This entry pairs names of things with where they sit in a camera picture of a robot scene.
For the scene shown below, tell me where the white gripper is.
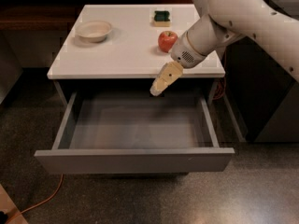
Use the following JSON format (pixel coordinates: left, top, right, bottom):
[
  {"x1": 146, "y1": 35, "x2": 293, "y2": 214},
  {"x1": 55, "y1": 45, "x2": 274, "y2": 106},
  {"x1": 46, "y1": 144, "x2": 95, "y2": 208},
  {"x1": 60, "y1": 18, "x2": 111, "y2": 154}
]
[{"x1": 149, "y1": 32, "x2": 206, "y2": 96}]

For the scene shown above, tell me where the red apple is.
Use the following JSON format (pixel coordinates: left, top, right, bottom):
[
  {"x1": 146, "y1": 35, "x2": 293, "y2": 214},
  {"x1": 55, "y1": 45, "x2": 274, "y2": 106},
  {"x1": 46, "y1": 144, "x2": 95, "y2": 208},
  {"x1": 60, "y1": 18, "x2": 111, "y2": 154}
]
[{"x1": 158, "y1": 31, "x2": 178, "y2": 53}]

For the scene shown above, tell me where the grey top drawer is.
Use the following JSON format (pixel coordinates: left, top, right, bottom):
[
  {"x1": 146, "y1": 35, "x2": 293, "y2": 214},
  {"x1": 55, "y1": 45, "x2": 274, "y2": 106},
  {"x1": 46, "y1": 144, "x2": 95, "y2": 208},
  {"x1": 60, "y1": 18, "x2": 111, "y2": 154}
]
[{"x1": 35, "y1": 91, "x2": 235, "y2": 175}]

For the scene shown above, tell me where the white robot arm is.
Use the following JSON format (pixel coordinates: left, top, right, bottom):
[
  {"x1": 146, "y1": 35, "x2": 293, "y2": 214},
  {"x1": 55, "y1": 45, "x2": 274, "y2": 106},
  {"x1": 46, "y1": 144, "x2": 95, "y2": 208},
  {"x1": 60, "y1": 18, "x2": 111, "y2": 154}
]
[{"x1": 150, "y1": 0, "x2": 299, "y2": 96}]

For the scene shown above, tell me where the grey drawer cabinet white top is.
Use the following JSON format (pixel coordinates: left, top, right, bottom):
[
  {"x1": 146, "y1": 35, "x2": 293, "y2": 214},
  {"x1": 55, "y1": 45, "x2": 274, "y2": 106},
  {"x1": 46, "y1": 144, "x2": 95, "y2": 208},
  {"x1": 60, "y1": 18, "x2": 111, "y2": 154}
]
[{"x1": 47, "y1": 4, "x2": 226, "y2": 176}]

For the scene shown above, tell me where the green yellow sponge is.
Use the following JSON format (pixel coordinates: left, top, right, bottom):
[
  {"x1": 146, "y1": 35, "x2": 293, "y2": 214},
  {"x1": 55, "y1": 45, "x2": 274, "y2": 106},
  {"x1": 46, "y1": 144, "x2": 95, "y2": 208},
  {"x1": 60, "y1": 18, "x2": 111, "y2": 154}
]
[{"x1": 153, "y1": 10, "x2": 171, "y2": 27}]

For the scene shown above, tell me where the white bowl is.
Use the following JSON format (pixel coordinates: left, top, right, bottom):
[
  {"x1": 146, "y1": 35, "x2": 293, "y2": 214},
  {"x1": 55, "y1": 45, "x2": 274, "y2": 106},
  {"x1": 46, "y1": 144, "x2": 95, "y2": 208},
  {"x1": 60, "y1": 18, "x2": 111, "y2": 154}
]
[{"x1": 76, "y1": 21, "x2": 112, "y2": 42}]

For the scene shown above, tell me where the dark wooden shelf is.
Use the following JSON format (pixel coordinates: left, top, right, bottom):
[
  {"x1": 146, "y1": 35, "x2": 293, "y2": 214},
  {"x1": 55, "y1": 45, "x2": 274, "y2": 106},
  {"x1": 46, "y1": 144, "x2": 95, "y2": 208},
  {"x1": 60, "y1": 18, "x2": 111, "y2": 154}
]
[{"x1": 0, "y1": 0, "x2": 192, "y2": 31}]

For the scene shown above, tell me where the orange cable on floor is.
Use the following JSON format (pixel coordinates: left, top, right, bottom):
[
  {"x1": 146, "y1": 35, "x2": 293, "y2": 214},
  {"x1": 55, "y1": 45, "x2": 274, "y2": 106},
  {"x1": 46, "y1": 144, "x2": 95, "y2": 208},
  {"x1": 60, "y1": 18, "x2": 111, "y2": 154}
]
[{"x1": 5, "y1": 173, "x2": 64, "y2": 224}]

